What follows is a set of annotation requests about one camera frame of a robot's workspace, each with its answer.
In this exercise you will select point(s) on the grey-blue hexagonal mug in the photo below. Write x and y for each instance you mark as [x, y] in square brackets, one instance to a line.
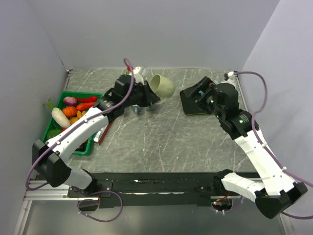
[154, 107]

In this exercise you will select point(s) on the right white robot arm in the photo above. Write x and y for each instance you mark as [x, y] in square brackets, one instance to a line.
[277, 191]

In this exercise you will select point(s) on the green bell pepper toy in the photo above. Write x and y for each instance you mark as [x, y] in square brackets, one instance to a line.
[53, 133]

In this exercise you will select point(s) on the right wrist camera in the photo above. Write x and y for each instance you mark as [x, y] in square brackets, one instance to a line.
[230, 78]

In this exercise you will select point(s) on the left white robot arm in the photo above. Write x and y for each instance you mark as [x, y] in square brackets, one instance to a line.
[50, 157]

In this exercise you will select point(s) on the black gold-rimmed tray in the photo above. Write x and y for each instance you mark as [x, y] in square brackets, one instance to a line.
[189, 107]

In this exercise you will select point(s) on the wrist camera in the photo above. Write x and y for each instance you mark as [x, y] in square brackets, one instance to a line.
[230, 78]
[140, 74]

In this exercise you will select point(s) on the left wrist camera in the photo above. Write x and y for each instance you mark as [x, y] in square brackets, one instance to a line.
[140, 74]

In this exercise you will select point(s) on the orange carrot toy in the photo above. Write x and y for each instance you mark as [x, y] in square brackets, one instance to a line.
[84, 106]

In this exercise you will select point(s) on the green ceramic mug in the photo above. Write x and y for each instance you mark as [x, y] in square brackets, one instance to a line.
[162, 86]

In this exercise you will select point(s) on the orange pumpkin toy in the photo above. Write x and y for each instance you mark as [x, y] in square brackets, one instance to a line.
[70, 111]

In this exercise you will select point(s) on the purple onion toy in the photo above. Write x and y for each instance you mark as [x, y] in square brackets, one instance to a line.
[70, 101]

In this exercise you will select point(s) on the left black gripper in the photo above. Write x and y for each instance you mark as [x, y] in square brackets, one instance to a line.
[150, 97]

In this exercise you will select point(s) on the yellow ginger toy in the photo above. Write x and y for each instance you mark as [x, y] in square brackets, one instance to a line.
[77, 117]

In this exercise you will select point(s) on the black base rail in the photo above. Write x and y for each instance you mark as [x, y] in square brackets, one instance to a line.
[155, 188]

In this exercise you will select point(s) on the red toothpaste box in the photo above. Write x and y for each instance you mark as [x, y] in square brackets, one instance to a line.
[99, 136]

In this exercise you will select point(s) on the white radish toy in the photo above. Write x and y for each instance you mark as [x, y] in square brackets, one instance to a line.
[60, 118]

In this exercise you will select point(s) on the red chili toy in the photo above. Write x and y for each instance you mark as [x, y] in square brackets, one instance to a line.
[90, 99]

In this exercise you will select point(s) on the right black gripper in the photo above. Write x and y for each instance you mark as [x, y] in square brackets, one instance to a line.
[206, 84]

